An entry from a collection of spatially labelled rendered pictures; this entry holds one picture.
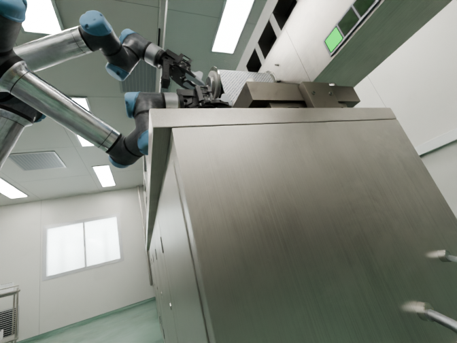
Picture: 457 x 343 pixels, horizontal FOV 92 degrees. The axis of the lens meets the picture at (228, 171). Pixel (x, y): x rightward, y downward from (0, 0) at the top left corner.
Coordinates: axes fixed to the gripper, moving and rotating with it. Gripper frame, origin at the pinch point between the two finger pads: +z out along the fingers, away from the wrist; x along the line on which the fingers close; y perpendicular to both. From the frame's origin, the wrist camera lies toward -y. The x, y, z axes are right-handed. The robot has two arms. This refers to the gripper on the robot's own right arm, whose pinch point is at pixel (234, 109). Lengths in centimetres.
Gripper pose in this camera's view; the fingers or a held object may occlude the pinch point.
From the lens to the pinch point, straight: 81.3
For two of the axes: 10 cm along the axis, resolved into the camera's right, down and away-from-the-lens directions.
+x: -3.3, 3.9, 8.6
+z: 9.1, -1.2, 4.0
